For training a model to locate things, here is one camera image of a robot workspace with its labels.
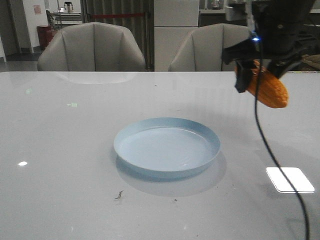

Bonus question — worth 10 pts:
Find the light blue round plate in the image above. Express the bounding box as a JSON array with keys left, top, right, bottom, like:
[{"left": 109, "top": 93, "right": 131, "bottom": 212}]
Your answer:
[{"left": 113, "top": 117, "right": 221, "bottom": 179}]

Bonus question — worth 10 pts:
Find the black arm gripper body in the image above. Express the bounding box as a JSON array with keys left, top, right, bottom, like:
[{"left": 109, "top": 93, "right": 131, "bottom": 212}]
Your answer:
[{"left": 221, "top": 0, "right": 318, "bottom": 64}]

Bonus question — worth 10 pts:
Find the background metal table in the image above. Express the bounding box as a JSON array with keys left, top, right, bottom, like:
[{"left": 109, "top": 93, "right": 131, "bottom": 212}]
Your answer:
[{"left": 44, "top": 0, "right": 83, "bottom": 29}]

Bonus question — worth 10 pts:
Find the red bin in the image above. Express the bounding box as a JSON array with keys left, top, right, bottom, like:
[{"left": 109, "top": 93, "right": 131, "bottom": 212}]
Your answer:
[{"left": 36, "top": 25, "right": 53, "bottom": 50}]

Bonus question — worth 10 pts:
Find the beige cushion at right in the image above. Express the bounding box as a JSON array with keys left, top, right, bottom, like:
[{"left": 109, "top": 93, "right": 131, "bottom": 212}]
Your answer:
[{"left": 300, "top": 54, "right": 320, "bottom": 71}]

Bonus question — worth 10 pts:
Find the right beige upholstered chair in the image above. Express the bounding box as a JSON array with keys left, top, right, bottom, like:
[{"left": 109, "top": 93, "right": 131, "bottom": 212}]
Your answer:
[{"left": 168, "top": 23, "right": 249, "bottom": 72}]

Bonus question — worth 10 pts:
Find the left beige upholstered chair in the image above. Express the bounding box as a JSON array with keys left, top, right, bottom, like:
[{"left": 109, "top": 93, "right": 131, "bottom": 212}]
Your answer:
[{"left": 37, "top": 22, "right": 146, "bottom": 72}]

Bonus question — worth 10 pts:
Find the white cabinet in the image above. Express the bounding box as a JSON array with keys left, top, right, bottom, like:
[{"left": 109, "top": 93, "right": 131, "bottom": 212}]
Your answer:
[{"left": 153, "top": 0, "right": 200, "bottom": 72}]

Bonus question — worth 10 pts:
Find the orange corn cob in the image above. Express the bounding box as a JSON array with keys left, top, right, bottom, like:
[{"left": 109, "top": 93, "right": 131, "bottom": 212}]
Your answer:
[{"left": 246, "top": 60, "right": 289, "bottom": 109}]

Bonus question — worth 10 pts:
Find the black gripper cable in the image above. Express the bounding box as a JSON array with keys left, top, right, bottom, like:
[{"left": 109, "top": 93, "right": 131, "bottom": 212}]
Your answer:
[{"left": 253, "top": 37, "right": 311, "bottom": 240}]

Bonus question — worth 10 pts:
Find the red barrier belt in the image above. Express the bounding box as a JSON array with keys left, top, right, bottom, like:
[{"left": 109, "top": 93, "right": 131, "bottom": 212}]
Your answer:
[{"left": 90, "top": 12, "right": 146, "bottom": 19}]

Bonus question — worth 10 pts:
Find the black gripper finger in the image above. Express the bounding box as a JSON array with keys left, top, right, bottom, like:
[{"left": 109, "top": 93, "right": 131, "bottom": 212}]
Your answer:
[
  {"left": 234, "top": 59, "right": 256, "bottom": 93},
  {"left": 267, "top": 47, "right": 310, "bottom": 79}
]

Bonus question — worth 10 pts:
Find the beige upholstered chair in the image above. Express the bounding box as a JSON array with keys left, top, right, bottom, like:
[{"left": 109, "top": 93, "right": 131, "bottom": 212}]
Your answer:
[
  {"left": 37, "top": 22, "right": 146, "bottom": 72},
  {"left": 168, "top": 23, "right": 249, "bottom": 72}
]

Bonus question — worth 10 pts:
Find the dark counter with white top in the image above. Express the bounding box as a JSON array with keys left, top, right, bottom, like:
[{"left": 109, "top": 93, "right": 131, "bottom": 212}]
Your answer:
[{"left": 198, "top": 9, "right": 320, "bottom": 27}]

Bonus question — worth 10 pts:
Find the pink wall notice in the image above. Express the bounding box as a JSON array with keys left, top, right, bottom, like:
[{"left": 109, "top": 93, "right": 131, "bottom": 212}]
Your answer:
[{"left": 33, "top": 4, "right": 42, "bottom": 15}]

